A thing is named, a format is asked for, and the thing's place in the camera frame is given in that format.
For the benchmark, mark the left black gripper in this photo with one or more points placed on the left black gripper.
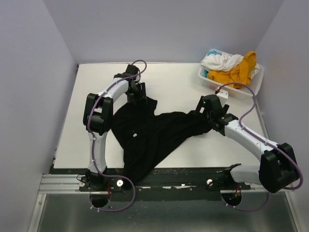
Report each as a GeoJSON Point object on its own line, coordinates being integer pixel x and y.
{"type": "Point", "coordinates": [140, 96]}

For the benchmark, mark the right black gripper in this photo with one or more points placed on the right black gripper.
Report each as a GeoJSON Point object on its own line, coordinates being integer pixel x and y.
{"type": "Point", "coordinates": [200, 105]}

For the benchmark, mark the black t-shirt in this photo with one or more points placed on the black t-shirt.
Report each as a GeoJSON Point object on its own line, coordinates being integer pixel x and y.
{"type": "Point", "coordinates": [147, 139]}

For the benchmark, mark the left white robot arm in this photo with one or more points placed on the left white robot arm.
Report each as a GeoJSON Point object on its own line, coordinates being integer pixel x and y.
{"type": "Point", "coordinates": [98, 112]}

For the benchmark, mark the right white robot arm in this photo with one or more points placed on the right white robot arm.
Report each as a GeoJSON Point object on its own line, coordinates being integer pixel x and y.
{"type": "Point", "coordinates": [277, 169]}

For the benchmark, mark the teal t-shirt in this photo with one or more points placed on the teal t-shirt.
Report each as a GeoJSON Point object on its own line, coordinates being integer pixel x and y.
{"type": "Point", "coordinates": [214, 52]}

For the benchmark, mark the white plastic laundry basket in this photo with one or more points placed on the white plastic laundry basket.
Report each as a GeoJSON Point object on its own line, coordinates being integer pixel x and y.
{"type": "Point", "coordinates": [242, 93]}

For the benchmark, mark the yellow t-shirt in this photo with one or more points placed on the yellow t-shirt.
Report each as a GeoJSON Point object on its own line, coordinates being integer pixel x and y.
{"type": "Point", "coordinates": [239, 75]}

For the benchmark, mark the white t-shirt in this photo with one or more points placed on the white t-shirt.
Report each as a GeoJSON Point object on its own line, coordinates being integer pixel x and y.
{"type": "Point", "coordinates": [220, 61]}

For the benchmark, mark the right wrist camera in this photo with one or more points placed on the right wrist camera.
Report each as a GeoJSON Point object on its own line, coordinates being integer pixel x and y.
{"type": "Point", "coordinates": [221, 93]}

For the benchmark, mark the black mounting base plate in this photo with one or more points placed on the black mounting base plate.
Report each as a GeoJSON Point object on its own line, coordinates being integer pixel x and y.
{"type": "Point", "coordinates": [164, 184]}

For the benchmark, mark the aluminium extrusion rail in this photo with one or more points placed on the aluminium extrusion rail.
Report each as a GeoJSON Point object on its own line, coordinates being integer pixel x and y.
{"type": "Point", "coordinates": [59, 184]}

